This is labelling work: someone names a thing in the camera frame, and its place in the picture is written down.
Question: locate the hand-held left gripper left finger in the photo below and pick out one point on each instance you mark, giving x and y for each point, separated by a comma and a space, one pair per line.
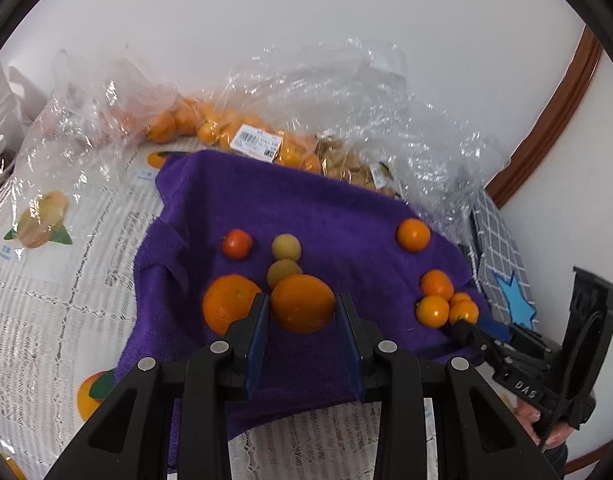
254, 345

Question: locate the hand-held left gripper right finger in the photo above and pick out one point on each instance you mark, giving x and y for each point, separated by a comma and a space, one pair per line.
350, 350

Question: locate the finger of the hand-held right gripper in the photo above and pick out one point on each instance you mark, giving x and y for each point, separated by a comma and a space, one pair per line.
479, 347
498, 332

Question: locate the small tangerine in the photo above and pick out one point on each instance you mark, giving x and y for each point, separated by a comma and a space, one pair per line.
465, 313
414, 234
432, 311
461, 297
436, 284

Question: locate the large orange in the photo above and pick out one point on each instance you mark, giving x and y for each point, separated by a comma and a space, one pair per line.
303, 304
229, 305

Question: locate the bag of beige husked fruits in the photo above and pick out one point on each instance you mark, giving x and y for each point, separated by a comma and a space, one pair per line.
346, 162

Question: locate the person's right hand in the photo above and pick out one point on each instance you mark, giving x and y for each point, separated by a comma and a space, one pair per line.
528, 412

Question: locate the yellow-green plum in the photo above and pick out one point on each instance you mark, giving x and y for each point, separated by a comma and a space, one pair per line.
282, 272
286, 247

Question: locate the grey checkered pouch blue star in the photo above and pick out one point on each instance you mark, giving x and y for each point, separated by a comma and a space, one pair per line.
501, 250

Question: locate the small red-orange fruit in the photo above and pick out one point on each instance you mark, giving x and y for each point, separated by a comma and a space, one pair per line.
238, 243

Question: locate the purple towel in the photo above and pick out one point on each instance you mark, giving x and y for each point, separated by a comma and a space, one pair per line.
336, 210

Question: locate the bag of small tangerines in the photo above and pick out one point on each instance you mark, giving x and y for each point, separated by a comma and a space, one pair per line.
221, 127

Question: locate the brown wooden trim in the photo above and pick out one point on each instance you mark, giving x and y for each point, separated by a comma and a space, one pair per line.
556, 105

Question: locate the large clear plastic bag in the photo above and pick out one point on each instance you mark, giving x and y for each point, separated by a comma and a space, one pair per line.
376, 105

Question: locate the crumpled clear plastic bag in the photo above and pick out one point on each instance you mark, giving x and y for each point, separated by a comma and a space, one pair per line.
86, 105

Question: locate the white paper bag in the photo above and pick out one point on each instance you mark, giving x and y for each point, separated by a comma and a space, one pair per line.
16, 95

